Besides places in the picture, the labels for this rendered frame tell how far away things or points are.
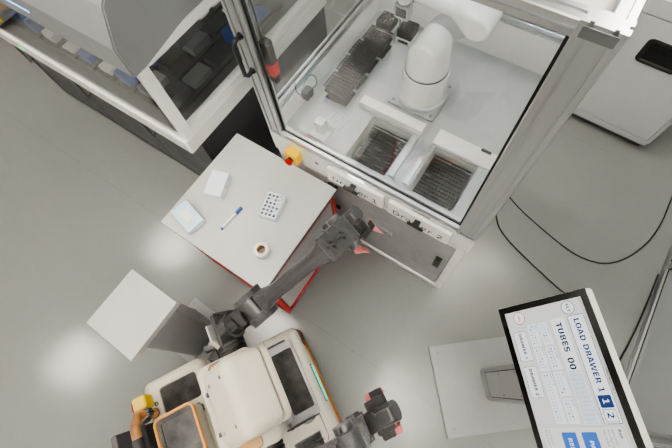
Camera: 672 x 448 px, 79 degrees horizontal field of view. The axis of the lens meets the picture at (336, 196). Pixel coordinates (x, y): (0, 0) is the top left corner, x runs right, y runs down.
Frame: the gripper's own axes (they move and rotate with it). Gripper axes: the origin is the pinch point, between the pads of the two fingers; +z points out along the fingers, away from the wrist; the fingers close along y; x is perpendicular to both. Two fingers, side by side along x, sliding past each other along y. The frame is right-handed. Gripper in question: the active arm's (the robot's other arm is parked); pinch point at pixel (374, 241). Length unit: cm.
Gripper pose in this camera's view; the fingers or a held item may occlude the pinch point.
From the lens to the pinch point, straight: 169.1
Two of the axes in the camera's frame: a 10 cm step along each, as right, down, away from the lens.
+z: 7.9, 4.2, 4.5
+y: -5.5, 8.1, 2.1
